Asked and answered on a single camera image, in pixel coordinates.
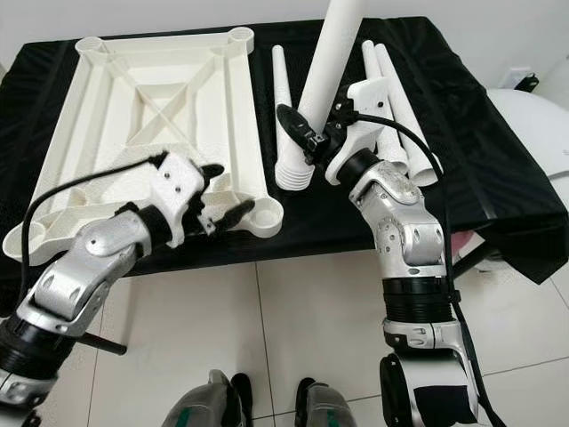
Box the grey robot leg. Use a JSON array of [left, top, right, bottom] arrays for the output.
[[295, 378, 365, 427], [160, 369, 254, 427]]

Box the white plastic table top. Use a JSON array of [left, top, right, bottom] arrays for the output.
[[2, 26, 287, 266]]

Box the pink object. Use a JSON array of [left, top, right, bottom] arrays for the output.
[[453, 233, 485, 259]]

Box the black metal table leg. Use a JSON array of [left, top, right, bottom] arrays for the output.
[[453, 238, 503, 277], [73, 331, 128, 356]]

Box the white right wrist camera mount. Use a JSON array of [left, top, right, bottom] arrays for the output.
[[323, 77, 394, 186]]

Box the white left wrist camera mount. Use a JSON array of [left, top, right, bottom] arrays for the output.
[[156, 151, 210, 248]]

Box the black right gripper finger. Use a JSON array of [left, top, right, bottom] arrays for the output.
[[276, 104, 319, 149]]

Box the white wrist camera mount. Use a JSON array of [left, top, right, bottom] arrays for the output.
[[156, 151, 210, 248], [323, 77, 394, 186]]

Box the grey robot left leg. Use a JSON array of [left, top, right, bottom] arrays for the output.
[[160, 369, 254, 427]]

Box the white plastic table leg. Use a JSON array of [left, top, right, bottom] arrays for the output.
[[360, 40, 410, 170], [274, 0, 367, 191], [373, 44, 443, 188], [269, 44, 308, 183]]

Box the grey robot right leg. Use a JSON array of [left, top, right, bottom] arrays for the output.
[[295, 378, 365, 427]]

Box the black tablecloth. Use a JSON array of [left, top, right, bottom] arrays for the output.
[[0, 18, 569, 286]]

